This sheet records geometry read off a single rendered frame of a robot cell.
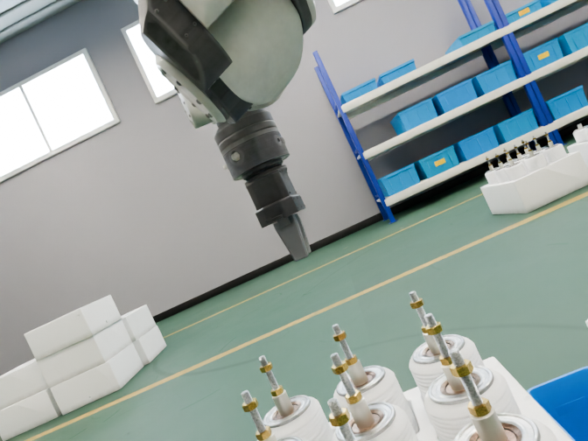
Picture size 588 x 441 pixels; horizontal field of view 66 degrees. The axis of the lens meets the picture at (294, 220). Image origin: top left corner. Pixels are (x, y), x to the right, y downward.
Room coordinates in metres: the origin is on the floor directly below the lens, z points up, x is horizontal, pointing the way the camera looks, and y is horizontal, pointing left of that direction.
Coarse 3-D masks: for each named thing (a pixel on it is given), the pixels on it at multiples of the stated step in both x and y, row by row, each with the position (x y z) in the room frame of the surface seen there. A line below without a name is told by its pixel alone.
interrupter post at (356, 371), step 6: (348, 366) 0.64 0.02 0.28; (354, 366) 0.64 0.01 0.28; (360, 366) 0.64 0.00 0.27; (348, 372) 0.64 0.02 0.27; (354, 372) 0.64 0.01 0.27; (360, 372) 0.64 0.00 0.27; (354, 378) 0.64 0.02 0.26; (360, 378) 0.64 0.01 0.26; (366, 378) 0.64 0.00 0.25; (354, 384) 0.64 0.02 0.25; (360, 384) 0.64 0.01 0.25
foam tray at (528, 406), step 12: (492, 360) 0.69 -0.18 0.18; (504, 372) 0.64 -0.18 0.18; (516, 384) 0.60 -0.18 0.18; (408, 396) 0.70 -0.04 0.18; (420, 396) 0.68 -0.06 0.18; (516, 396) 0.57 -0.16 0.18; (528, 396) 0.56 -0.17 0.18; (420, 408) 0.65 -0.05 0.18; (528, 408) 0.54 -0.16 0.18; (540, 408) 0.53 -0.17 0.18; (420, 420) 0.62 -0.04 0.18; (540, 420) 0.51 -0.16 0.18; (552, 420) 0.50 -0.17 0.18; (420, 432) 0.59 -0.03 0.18; (432, 432) 0.58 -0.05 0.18; (564, 432) 0.48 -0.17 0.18
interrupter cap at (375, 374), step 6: (372, 366) 0.67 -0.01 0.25; (378, 366) 0.66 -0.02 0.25; (366, 372) 0.67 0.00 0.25; (372, 372) 0.66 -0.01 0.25; (378, 372) 0.65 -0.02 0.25; (384, 372) 0.64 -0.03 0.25; (372, 378) 0.64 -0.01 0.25; (378, 378) 0.62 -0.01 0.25; (342, 384) 0.66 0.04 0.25; (366, 384) 0.62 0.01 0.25; (372, 384) 0.61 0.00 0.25; (336, 390) 0.65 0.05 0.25; (342, 390) 0.64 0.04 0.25; (360, 390) 0.61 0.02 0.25; (366, 390) 0.61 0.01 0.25
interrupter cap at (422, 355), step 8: (448, 336) 0.66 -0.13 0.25; (456, 336) 0.64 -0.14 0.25; (424, 344) 0.67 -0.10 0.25; (448, 344) 0.64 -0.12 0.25; (456, 344) 0.62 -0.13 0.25; (464, 344) 0.61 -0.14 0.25; (416, 352) 0.65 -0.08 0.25; (424, 352) 0.64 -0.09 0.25; (416, 360) 0.62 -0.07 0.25; (424, 360) 0.61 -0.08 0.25; (432, 360) 0.60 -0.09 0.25
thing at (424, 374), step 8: (472, 344) 0.62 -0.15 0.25; (464, 352) 0.60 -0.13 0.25; (472, 352) 0.60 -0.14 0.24; (472, 360) 0.60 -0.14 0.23; (480, 360) 0.61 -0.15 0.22; (416, 368) 0.62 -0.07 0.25; (424, 368) 0.60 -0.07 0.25; (432, 368) 0.60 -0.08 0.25; (440, 368) 0.59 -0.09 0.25; (416, 376) 0.62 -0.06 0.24; (424, 376) 0.60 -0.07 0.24; (432, 376) 0.60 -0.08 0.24; (416, 384) 0.64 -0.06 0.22; (424, 384) 0.61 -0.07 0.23; (424, 392) 0.62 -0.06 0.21
